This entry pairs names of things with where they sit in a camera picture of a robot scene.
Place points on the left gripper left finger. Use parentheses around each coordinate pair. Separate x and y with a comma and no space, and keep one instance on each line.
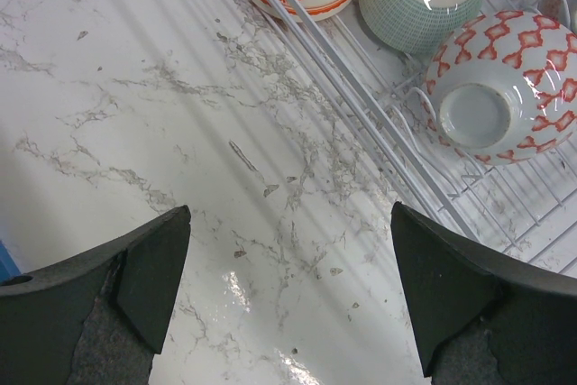
(98,317)

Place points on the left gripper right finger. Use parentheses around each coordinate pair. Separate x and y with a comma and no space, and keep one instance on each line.
(478,315)

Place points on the blue triangle pattern bowl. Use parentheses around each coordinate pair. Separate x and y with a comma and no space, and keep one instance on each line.
(502,88)

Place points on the blue pink shelf unit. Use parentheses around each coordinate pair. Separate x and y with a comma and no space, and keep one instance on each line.
(8,268)

